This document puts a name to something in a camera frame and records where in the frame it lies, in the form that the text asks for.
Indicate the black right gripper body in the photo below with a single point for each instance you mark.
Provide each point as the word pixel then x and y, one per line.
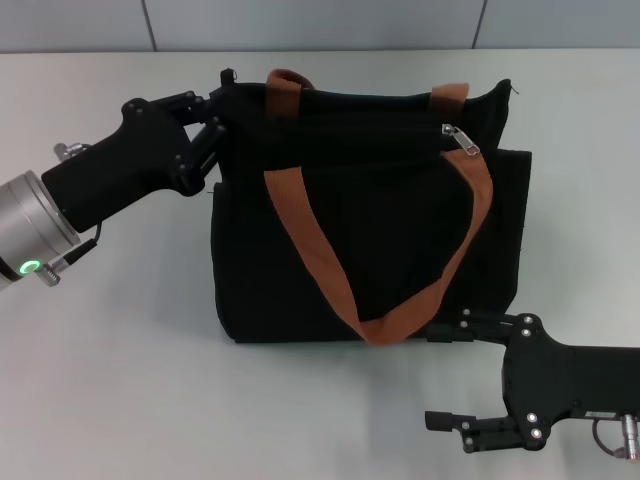
pixel 560 380

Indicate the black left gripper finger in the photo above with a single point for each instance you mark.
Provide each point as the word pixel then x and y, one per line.
pixel 207 147
pixel 192 106

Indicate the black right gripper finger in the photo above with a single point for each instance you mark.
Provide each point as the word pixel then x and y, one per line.
pixel 447 334
pixel 487 432

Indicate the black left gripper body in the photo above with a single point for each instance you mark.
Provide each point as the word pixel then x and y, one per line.
pixel 130 160

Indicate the silver metal zipper pull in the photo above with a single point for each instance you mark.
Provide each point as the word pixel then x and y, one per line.
pixel 462 141

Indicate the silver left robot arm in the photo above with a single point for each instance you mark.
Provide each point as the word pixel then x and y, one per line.
pixel 27 225

